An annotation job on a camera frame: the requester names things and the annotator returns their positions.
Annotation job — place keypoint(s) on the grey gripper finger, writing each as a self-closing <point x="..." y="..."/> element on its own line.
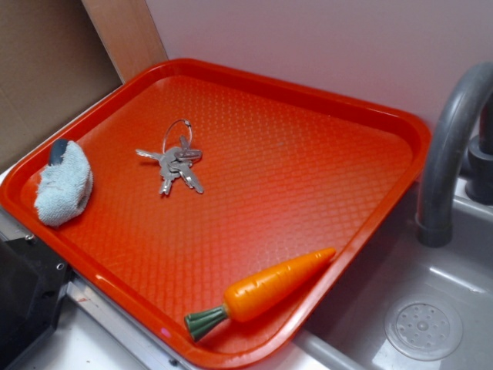
<point x="57" y="152"/>

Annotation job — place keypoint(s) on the light blue cloth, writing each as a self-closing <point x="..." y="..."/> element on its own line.
<point x="64" y="190"/>

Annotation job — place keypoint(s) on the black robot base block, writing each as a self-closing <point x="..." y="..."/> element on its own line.
<point x="34" y="281"/>

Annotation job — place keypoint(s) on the brown cardboard panel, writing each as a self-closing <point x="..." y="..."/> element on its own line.
<point x="53" y="67"/>

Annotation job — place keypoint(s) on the silver key bunch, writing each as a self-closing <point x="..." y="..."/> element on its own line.
<point x="175" y="163"/>

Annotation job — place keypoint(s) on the wooden board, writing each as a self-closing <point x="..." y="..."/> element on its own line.
<point x="128" y="33"/>

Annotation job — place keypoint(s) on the orange plastic tray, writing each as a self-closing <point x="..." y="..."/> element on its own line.
<point x="286" y="170"/>

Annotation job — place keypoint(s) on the orange toy carrot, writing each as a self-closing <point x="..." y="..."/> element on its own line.
<point x="258" y="293"/>

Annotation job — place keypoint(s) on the grey plastic sink basin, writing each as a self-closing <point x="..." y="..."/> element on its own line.
<point x="346" y="331"/>

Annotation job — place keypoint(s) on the grey sink faucet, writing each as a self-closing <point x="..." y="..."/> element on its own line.
<point x="448" y="154"/>

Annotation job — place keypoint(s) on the round sink drain strainer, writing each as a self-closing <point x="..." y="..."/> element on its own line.
<point x="423" y="328"/>

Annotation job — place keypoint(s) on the dark faucet handle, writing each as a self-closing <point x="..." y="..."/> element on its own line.
<point x="479" y="186"/>

